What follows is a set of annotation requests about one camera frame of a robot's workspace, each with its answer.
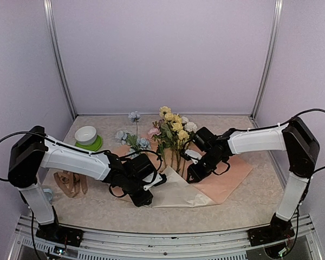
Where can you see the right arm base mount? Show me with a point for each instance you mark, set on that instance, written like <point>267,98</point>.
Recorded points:
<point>277,230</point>

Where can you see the light blue mug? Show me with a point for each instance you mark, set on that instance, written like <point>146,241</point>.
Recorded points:
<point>48,194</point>

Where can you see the pink fake rose stem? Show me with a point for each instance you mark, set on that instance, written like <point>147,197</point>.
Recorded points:
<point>156,135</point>

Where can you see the pink wrapping paper sheet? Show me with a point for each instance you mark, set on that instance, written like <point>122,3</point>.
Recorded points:
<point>213,190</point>

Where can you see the right aluminium corner post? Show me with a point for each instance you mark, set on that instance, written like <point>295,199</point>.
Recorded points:
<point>269,58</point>

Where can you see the yellow fake flower stem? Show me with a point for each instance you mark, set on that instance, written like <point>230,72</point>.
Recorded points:
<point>173,135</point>

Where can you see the white fake rose stem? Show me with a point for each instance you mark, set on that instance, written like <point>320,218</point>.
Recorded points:
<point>191,128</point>

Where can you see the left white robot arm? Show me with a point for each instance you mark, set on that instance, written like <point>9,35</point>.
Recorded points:
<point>37,150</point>

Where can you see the blue fake flower stem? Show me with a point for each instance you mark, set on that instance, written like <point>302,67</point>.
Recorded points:
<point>135,143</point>

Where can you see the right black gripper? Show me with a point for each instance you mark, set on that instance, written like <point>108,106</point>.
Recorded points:
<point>193,169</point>

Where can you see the green plate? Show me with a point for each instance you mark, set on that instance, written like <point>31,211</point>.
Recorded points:
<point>93,147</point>

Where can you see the left aluminium corner post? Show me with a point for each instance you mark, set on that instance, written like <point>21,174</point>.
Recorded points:
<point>49,15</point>

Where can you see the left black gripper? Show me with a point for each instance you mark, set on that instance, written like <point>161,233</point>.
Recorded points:
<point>142,201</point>

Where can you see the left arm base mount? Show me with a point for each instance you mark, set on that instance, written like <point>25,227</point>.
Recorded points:
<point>57,233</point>

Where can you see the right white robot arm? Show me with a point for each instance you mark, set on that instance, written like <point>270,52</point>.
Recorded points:
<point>293,137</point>

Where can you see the white bowl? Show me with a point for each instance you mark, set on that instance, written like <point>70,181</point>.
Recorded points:
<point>86,135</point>

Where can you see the aluminium corner post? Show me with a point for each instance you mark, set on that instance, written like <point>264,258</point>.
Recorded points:
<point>269,58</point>
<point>49,15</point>

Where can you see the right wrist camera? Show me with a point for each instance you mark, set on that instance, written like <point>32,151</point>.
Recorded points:
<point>191,155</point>

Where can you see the brown ribbon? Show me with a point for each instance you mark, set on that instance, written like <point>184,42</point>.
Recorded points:
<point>71,183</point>

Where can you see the front aluminium rail frame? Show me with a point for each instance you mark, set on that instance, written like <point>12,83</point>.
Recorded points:
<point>103,244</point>

